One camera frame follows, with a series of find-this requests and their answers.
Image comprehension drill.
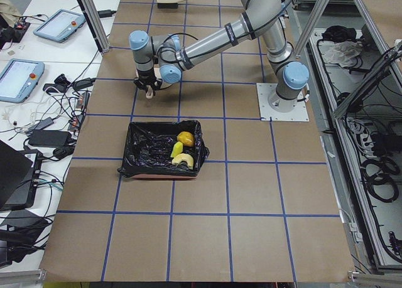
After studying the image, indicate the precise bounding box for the beige plastic dustpan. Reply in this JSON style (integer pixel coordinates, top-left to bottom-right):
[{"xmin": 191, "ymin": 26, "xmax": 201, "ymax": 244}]
[{"xmin": 133, "ymin": 67, "xmax": 171, "ymax": 100}]

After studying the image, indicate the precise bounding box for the beige hand brush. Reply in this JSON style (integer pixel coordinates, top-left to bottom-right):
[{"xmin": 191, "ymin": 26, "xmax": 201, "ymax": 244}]
[{"xmin": 156, "ymin": 0, "xmax": 189, "ymax": 9}]

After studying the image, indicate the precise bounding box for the teach pendant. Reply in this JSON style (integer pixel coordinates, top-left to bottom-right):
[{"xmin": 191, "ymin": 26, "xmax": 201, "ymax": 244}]
[
  {"xmin": 33, "ymin": 9, "xmax": 86, "ymax": 43},
  {"xmin": 1, "ymin": 58, "xmax": 45, "ymax": 104}
]

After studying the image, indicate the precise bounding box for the white crumpled cloth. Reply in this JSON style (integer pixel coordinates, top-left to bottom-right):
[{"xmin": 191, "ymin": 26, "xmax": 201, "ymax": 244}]
[{"xmin": 323, "ymin": 41, "xmax": 362, "ymax": 68}]

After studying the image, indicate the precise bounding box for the yellow sponge piece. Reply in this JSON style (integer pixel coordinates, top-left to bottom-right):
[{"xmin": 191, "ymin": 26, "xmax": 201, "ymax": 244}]
[{"xmin": 170, "ymin": 141, "xmax": 183, "ymax": 159}]

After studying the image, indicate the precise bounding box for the teach pendant near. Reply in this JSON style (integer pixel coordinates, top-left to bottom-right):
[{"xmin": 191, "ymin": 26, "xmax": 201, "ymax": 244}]
[{"xmin": 1, "ymin": 58, "xmax": 45, "ymax": 104}]

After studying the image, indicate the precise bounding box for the teach pendant far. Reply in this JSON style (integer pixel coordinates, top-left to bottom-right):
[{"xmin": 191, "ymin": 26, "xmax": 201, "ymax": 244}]
[{"xmin": 33, "ymin": 9, "xmax": 86, "ymax": 43}]

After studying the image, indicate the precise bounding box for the black webcam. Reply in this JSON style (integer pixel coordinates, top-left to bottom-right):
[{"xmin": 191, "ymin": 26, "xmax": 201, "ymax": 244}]
[{"xmin": 54, "ymin": 73, "xmax": 71, "ymax": 86}]

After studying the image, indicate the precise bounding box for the black lined trash bin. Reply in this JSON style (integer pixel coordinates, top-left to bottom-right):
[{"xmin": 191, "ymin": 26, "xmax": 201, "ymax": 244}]
[{"xmin": 117, "ymin": 120, "xmax": 209, "ymax": 179}]

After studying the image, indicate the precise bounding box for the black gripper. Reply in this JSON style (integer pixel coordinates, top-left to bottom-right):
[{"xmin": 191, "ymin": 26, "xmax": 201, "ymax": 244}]
[{"xmin": 133, "ymin": 70, "xmax": 159, "ymax": 91}]

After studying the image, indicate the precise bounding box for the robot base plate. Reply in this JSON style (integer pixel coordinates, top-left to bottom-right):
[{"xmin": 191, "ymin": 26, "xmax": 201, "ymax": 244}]
[{"xmin": 256, "ymin": 83, "xmax": 309, "ymax": 122}]

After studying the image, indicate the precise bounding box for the black laptop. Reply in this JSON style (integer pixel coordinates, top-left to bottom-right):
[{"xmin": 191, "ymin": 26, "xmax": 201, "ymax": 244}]
[{"xmin": 1, "ymin": 141, "xmax": 43, "ymax": 211}]

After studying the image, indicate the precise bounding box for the aluminium frame post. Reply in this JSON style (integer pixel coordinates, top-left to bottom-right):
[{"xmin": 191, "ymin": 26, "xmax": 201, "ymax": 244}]
[{"xmin": 77, "ymin": 0, "xmax": 109, "ymax": 54}]

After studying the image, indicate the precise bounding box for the orange toy fruit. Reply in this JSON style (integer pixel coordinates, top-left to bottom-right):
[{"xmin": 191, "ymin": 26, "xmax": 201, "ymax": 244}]
[{"xmin": 177, "ymin": 131, "xmax": 195, "ymax": 147}]

